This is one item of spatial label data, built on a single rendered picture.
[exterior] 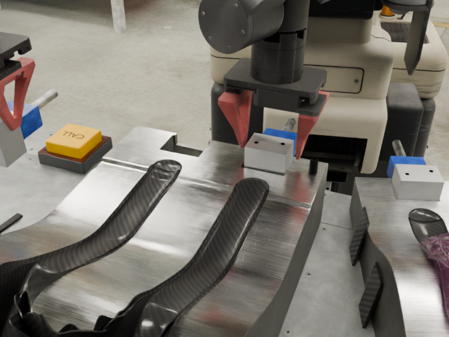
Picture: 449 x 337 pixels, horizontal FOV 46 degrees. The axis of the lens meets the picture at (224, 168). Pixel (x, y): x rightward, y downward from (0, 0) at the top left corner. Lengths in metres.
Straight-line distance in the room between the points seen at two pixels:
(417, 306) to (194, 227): 0.22
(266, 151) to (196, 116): 2.02
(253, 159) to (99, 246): 0.20
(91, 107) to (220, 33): 2.32
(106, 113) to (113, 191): 2.11
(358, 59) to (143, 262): 0.60
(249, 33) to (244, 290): 0.22
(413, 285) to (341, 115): 0.52
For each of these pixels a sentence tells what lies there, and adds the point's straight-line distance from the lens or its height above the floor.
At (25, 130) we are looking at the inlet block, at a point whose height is 0.93.
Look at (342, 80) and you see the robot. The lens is 0.98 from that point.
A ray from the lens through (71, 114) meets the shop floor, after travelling 2.74.
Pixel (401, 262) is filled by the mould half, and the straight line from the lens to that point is 0.52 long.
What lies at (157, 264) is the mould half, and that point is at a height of 0.89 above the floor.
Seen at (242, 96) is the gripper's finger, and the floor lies 0.97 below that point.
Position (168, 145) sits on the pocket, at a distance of 0.69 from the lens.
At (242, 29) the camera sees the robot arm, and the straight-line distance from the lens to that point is 0.47.
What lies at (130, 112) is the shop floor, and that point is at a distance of 2.69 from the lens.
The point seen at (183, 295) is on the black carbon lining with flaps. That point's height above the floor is 0.91.
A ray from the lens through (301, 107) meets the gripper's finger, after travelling 0.56.
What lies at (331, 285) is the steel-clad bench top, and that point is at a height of 0.80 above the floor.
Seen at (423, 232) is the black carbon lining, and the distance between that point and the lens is 0.63.
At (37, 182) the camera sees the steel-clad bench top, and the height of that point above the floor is 0.80.
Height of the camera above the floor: 1.24
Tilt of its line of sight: 34 degrees down
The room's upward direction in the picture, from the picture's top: straight up
